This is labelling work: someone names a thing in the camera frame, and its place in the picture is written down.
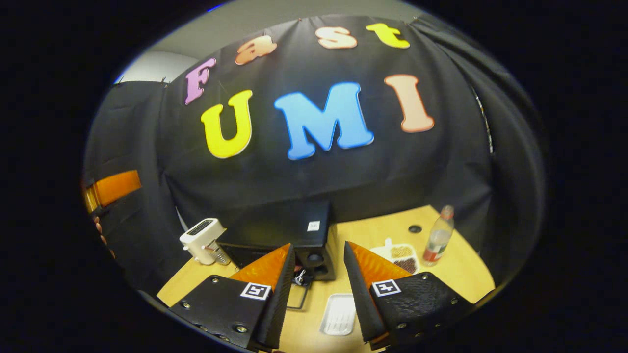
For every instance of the black electric oven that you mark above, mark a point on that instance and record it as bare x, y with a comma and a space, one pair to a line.
314, 245

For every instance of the black backdrop cloth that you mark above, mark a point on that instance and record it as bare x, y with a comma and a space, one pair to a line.
319, 181

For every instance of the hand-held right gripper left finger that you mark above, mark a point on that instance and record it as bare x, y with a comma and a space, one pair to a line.
279, 299

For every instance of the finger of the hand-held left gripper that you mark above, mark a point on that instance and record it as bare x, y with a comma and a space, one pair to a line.
115, 189

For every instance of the white toaster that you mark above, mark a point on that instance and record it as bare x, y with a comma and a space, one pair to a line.
201, 238

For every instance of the clear plastic water bottle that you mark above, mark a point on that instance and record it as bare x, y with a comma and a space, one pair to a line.
438, 240

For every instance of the white rectangular dish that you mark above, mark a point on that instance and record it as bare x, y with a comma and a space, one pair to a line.
338, 314

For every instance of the white divided bean tray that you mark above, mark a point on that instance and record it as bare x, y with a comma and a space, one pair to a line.
405, 260

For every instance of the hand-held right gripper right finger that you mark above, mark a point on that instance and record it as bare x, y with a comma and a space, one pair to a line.
360, 299

